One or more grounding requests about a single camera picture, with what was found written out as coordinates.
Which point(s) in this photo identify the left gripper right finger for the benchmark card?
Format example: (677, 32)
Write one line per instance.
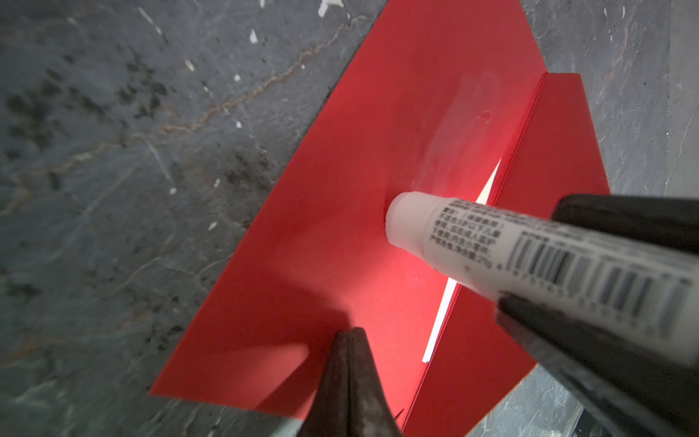
(369, 412)

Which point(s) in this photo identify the red envelope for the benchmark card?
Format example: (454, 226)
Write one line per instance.
(443, 97)

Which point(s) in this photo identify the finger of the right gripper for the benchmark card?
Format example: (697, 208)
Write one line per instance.
(630, 391)
(667, 222)

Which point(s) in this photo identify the beige letter paper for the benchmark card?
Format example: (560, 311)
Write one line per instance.
(452, 283)

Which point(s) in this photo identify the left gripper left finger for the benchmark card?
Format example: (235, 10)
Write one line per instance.
(329, 413)

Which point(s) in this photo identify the white glue stick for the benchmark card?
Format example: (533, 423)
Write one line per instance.
(639, 292)

